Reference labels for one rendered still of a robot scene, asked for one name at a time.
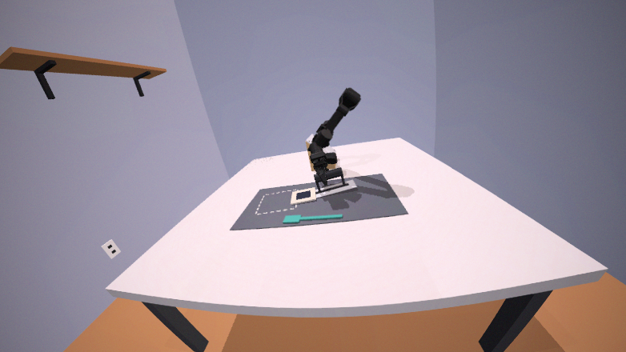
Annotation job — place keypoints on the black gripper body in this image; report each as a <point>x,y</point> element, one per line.
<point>316,157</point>

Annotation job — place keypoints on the cream square tile with dark blue center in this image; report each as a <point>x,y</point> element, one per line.
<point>303,196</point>

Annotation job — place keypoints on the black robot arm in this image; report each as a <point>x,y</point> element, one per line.
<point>348,101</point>

